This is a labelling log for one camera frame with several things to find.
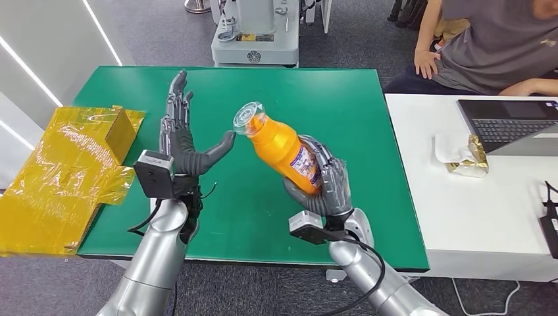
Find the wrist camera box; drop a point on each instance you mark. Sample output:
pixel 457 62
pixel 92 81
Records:
pixel 305 224
pixel 153 174

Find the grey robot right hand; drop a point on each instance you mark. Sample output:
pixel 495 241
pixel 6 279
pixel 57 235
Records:
pixel 335 187

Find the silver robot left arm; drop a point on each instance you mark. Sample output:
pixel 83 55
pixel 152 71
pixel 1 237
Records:
pixel 152 266

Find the person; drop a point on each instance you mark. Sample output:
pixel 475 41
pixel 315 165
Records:
pixel 497 43

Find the gold and white paper packet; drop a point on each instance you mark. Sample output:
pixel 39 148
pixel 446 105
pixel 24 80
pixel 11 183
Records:
pixel 468 161

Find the chrome stand base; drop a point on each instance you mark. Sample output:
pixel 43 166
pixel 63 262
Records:
pixel 196 5

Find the white robot base machine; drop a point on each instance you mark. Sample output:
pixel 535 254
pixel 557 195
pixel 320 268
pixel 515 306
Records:
pixel 255 41

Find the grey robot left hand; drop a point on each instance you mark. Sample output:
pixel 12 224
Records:
pixel 187 152

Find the orange plastic bottle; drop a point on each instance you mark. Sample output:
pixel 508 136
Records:
pixel 279 148

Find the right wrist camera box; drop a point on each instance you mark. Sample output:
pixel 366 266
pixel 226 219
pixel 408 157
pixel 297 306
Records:
pixel 305 224

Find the person's right hand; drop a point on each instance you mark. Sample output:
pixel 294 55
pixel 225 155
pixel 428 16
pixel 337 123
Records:
pixel 425 63

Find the yellow film-wrapped cardboard box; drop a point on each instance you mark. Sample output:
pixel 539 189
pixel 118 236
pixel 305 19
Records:
pixel 56 183

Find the dark grey laptop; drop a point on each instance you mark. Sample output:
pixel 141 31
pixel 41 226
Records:
pixel 505 122

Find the white table foot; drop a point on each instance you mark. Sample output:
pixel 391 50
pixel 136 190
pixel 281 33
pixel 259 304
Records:
pixel 336 276

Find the person's left forearm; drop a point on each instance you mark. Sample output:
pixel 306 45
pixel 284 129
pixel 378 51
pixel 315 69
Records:
pixel 527 86

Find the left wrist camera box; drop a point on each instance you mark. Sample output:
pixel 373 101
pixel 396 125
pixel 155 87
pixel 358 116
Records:
pixel 153 174

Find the white stand frame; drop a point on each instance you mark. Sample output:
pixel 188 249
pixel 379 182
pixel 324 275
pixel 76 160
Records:
pixel 324 13

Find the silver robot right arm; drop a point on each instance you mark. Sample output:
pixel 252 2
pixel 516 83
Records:
pixel 375 283

